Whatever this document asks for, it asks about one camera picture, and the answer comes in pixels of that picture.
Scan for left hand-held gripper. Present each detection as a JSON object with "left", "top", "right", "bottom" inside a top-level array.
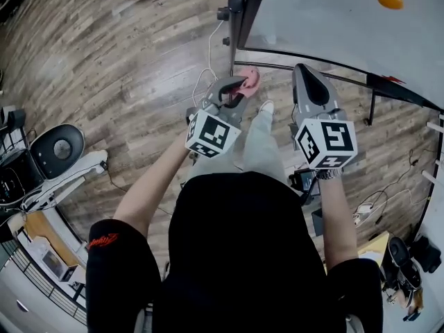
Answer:
[{"left": 184, "top": 75, "right": 249, "bottom": 160}]

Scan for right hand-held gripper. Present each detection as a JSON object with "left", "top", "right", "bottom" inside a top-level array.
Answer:
[{"left": 289, "top": 63, "right": 359, "bottom": 171}]

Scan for pink cloth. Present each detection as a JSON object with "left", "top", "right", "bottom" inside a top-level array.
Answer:
[{"left": 230, "top": 65, "right": 262, "bottom": 101}]

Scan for white whiteboard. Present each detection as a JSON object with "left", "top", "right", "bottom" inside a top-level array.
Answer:
[{"left": 237, "top": 0, "right": 444, "bottom": 112}]

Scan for person's right forearm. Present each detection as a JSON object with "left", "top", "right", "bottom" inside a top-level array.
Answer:
[{"left": 316, "top": 177, "right": 360, "bottom": 271}]

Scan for person's left forearm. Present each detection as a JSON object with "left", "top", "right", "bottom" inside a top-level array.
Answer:
[{"left": 112, "top": 137, "right": 190, "bottom": 237}]

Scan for person's right white shoe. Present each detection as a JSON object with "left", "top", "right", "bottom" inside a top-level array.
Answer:
[{"left": 257, "top": 99, "right": 276, "bottom": 116}]

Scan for person's light grey trousers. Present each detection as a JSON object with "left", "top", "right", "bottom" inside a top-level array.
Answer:
[{"left": 187, "top": 110, "right": 289, "bottom": 187}]

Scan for black metal rolling stand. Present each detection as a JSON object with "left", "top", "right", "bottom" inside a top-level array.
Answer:
[{"left": 216, "top": 0, "right": 381, "bottom": 128}]

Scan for silver wristwatch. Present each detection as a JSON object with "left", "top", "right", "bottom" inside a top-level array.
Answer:
[{"left": 316, "top": 169, "right": 345, "bottom": 181}]

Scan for small black screen device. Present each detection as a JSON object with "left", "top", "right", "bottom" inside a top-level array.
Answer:
[{"left": 289, "top": 168, "right": 321, "bottom": 206}]

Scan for red lightning-shaped magnet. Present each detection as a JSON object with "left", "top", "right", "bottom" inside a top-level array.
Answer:
[{"left": 381, "top": 74, "right": 408, "bottom": 86}]

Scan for black flat panel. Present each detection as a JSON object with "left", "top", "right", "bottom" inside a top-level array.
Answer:
[{"left": 311, "top": 207, "right": 325, "bottom": 237}]

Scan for white power adapter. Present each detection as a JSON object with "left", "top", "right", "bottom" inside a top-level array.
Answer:
[{"left": 352, "top": 203, "right": 374, "bottom": 226}]

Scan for person's black shirt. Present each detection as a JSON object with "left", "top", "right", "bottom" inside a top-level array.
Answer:
[{"left": 85, "top": 171, "right": 384, "bottom": 333}]

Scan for black grey equipment backpack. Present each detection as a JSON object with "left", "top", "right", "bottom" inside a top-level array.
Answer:
[
  {"left": 30, "top": 123, "right": 87, "bottom": 181},
  {"left": 382, "top": 235, "right": 425, "bottom": 293}
]

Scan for light wooden desk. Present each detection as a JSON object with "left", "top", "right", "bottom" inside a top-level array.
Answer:
[{"left": 24, "top": 211, "right": 83, "bottom": 268}]

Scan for white floor cable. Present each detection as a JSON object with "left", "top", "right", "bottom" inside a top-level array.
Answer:
[{"left": 191, "top": 0, "right": 241, "bottom": 108}]

